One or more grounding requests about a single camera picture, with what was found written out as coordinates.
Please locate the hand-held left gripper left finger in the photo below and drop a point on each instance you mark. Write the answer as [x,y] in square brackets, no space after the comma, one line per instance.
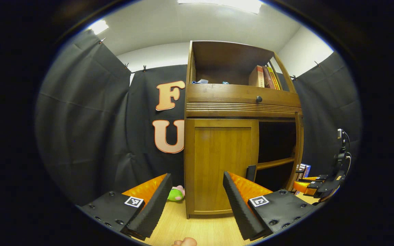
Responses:
[156,208]

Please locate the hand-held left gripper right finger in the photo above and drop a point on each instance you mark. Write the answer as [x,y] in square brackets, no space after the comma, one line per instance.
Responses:
[238,212]

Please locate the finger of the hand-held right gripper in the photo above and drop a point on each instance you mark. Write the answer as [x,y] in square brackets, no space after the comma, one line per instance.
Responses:
[311,178]
[303,187]

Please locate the wooden shoe cabinet door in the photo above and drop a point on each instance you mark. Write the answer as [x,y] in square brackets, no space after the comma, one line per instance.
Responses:
[299,143]
[217,153]

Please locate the wooden double-door shoe cabinet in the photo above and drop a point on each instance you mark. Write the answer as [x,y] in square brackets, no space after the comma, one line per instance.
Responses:
[241,97]

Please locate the blue spine book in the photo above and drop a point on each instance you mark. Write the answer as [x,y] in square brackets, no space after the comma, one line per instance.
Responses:
[307,167]

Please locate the green pink plush toy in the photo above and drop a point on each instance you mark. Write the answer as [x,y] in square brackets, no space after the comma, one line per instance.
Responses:
[174,194]

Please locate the black round drawer knob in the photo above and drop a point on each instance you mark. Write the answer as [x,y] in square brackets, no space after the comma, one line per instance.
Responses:
[259,99]

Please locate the yellow book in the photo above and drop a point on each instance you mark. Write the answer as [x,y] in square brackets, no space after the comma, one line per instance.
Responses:
[274,79]

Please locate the dark red book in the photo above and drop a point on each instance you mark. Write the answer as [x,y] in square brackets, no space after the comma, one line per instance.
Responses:
[268,78]

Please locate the black backdrop cloth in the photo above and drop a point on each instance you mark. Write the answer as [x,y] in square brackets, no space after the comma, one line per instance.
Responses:
[80,119]

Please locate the light blue cloth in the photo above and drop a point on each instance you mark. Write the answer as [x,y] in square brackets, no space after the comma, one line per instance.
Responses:
[201,81]

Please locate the wide ceiling light panel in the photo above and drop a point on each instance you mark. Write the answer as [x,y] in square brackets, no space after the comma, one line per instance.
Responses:
[245,4]

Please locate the narrow ceiling light panel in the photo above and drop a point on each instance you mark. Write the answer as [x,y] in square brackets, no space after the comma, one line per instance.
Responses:
[98,26]

